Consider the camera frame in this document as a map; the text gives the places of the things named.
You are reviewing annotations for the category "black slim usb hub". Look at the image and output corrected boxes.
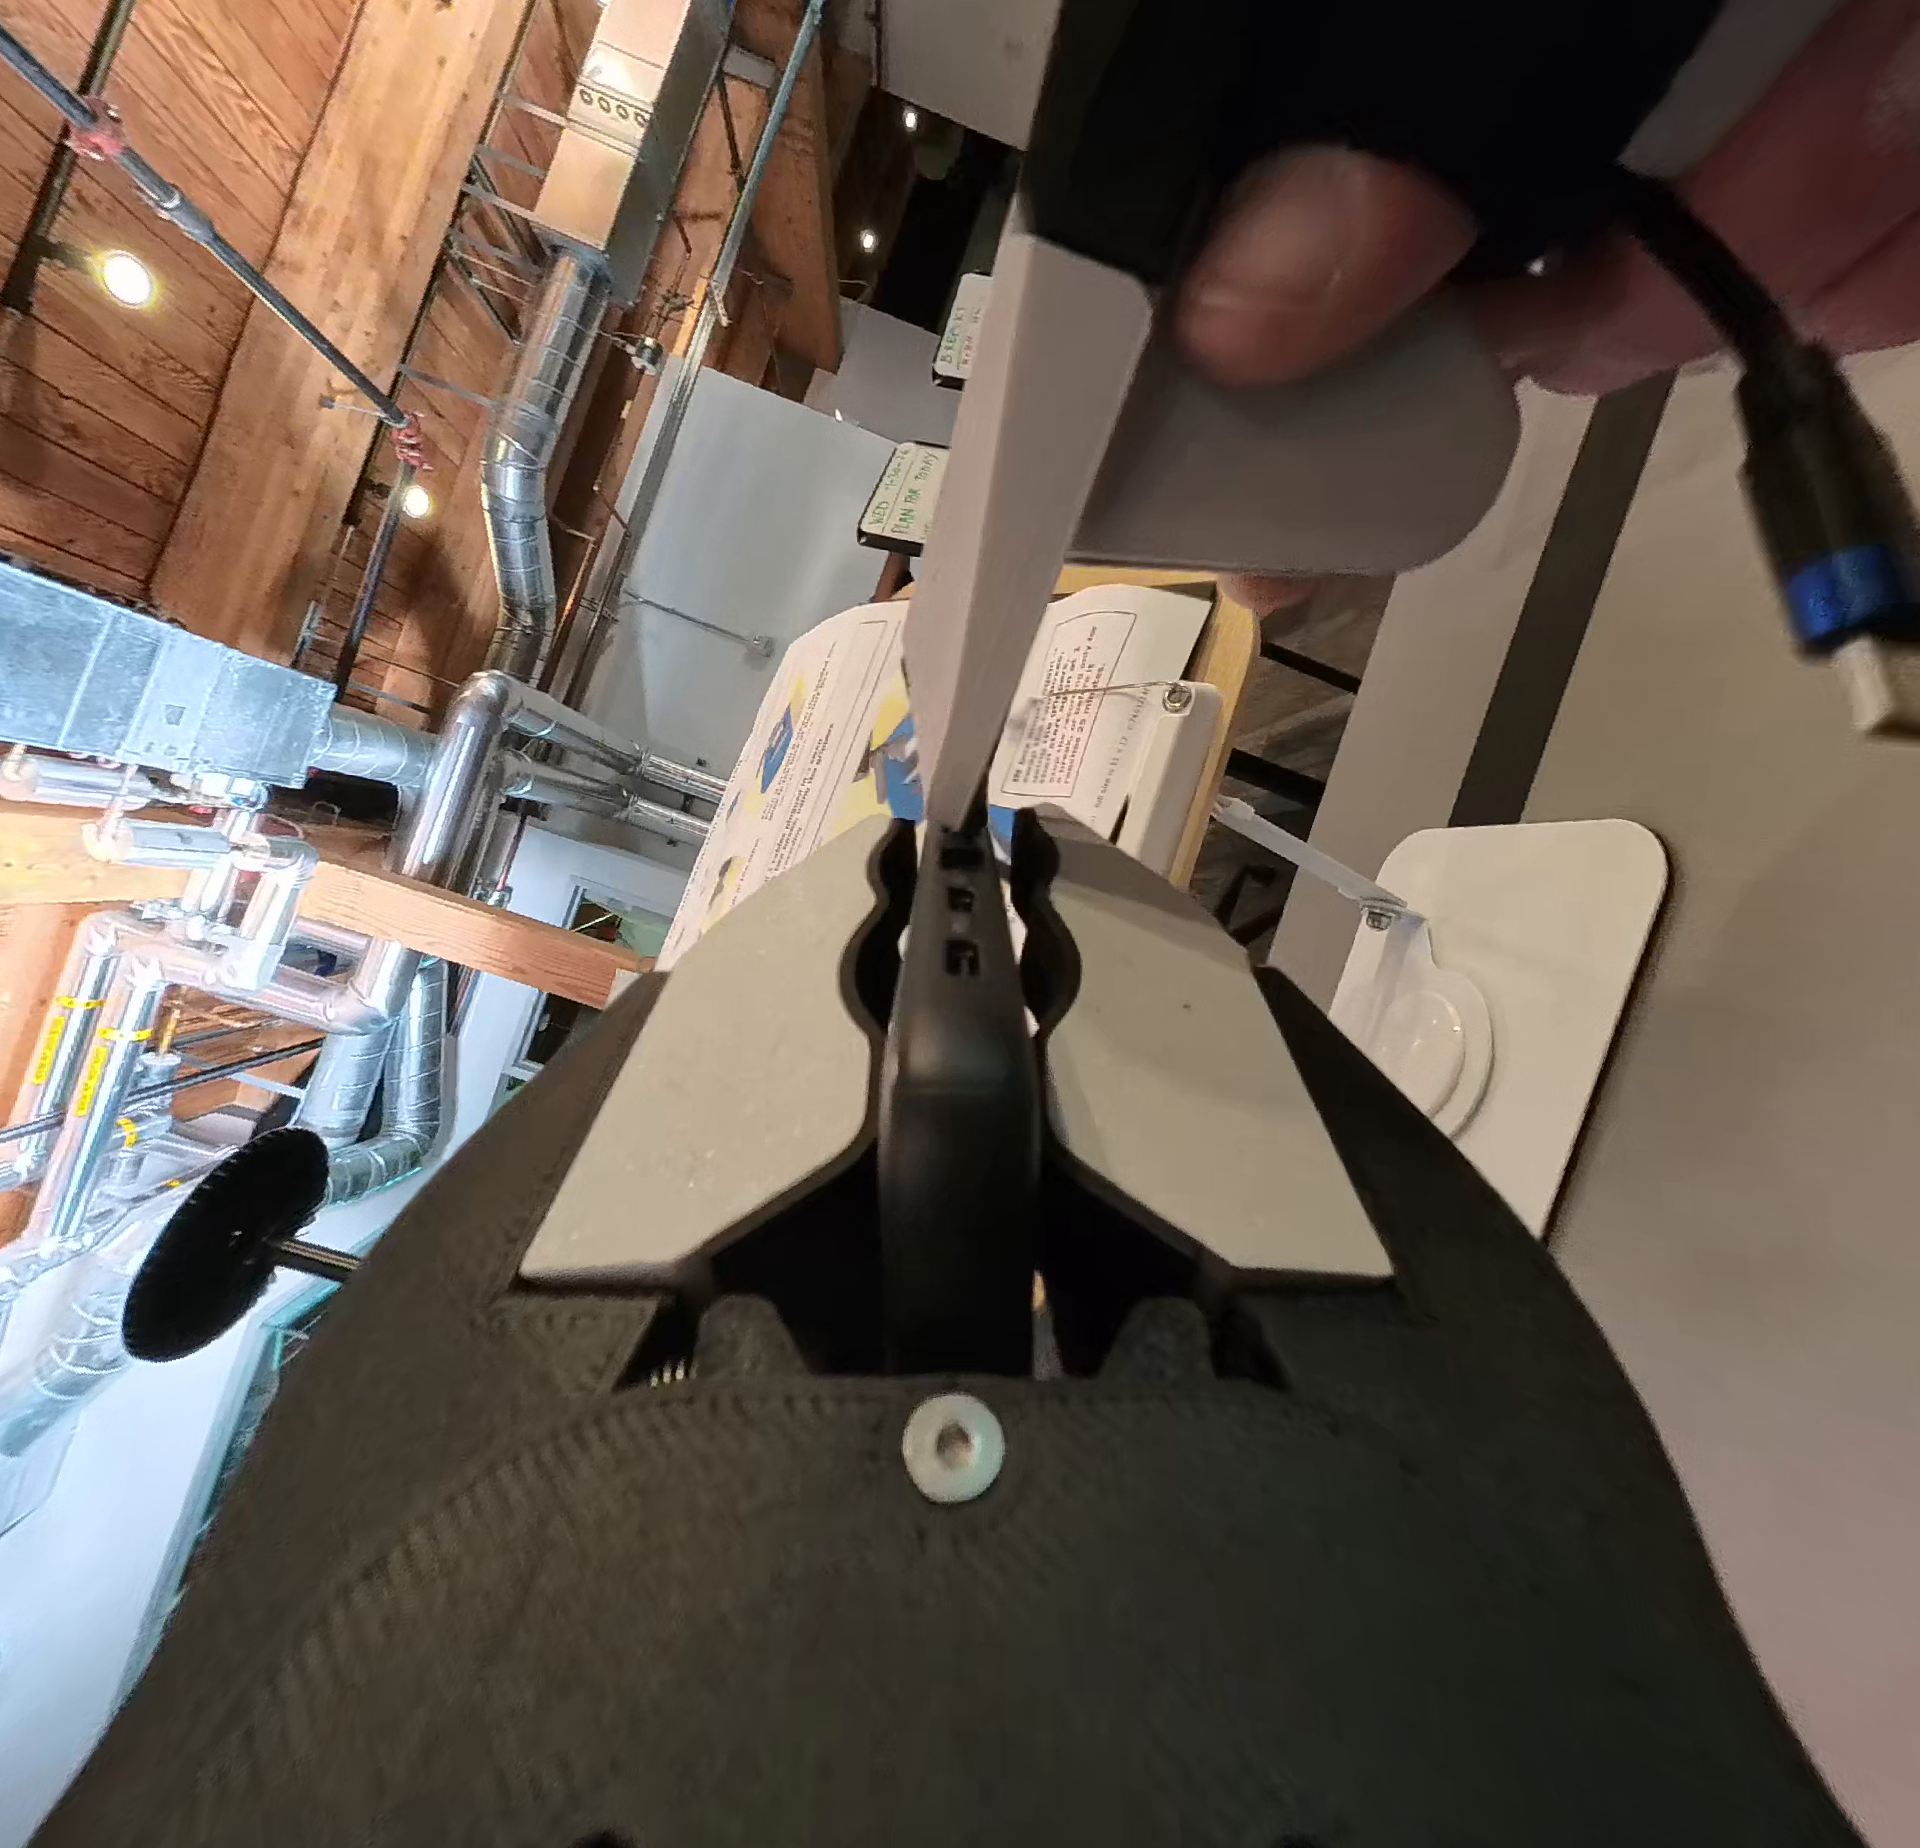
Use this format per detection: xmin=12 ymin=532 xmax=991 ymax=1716
xmin=878 ymin=824 xmax=1051 ymax=1377

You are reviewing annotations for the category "handwritten whiteboard sign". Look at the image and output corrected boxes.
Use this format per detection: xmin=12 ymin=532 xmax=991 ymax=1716
xmin=931 ymin=273 xmax=999 ymax=388
xmin=859 ymin=439 xmax=955 ymax=555

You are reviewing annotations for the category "person's right hand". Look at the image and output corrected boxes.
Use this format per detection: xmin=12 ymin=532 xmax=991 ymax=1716
xmin=1170 ymin=0 xmax=1920 ymax=401

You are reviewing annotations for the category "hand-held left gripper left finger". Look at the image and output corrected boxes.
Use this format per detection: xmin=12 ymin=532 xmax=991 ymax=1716
xmin=526 ymin=821 xmax=902 ymax=1357

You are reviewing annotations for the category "blue plug usb cable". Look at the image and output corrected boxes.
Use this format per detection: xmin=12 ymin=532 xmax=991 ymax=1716
xmin=1608 ymin=171 xmax=1920 ymax=745

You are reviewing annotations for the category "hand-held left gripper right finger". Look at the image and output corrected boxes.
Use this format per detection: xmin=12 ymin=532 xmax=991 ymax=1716
xmin=1007 ymin=814 xmax=1396 ymax=1366

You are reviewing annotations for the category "printed instruction sheet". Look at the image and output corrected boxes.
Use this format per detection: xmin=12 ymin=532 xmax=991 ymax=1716
xmin=668 ymin=589 xmax=1218 ymax=964

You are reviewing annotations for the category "white document stand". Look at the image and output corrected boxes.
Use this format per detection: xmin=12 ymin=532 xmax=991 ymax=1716
xmin=1203 ymin=799 xmax=1670 ymax=1242

